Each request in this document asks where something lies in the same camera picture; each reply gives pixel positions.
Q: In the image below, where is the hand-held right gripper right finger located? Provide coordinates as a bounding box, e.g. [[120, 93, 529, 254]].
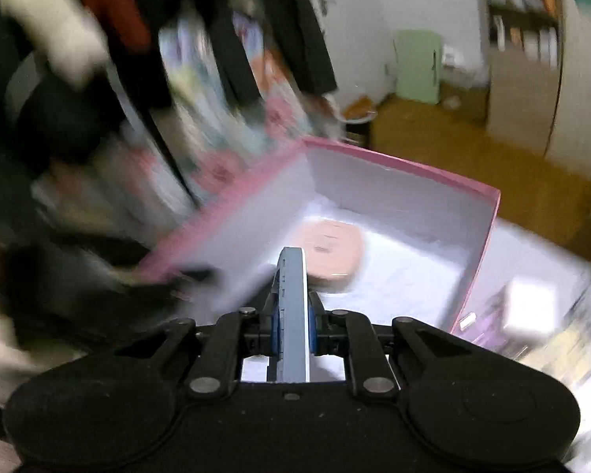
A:
[[306, 292, 474, 398]]

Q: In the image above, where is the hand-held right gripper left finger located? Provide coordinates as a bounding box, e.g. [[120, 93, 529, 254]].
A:
[[115, 290, 282, 401]]

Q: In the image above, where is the white remote control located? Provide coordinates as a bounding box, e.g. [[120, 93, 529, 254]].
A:
[[267, 246, 310, 384]]

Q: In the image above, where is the pink cardboard box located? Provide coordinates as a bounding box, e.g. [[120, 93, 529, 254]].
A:
[[138, 138, 502, 337]]

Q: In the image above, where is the pink round-cornered compact case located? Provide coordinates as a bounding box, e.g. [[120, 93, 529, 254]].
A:
[[295, 221, 368, 292]]

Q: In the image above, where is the floral quilt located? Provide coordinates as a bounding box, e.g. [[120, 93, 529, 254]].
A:
[[158, 10, 346, 208]]

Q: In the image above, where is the small white box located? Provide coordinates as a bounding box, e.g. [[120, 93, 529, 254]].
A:
[[504, 278, 558, 342]]

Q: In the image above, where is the white basin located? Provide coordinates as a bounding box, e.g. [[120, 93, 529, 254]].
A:
[[344, 107, 378, 124]]

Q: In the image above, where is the green folding table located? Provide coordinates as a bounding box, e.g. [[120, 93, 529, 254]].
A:
[[393, 28, 444, 105]]

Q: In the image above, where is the dark hanging garment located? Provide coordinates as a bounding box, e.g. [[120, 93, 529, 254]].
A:
[[197, 0, 338, 109]]

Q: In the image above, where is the black hanging garment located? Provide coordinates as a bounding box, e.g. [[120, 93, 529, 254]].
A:
[[0, 0, 193, 341]]

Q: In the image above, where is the wooden shelf dresser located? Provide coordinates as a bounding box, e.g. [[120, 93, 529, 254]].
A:
[[483, 0, 567, 155]]

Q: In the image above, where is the light wooden wardrobe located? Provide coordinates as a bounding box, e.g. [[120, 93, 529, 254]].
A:
[[546, 0, 591, 181]]

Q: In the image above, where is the red garment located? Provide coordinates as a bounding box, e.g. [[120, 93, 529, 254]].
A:
[[79, 0, 151, 55]]

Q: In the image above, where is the white fluffy cloth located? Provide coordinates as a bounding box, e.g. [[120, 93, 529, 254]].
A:
[[0, 0, 110, 88]]

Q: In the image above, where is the group of toiletry bottles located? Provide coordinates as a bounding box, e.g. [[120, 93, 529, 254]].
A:
[[487, 0, 559, 57]]

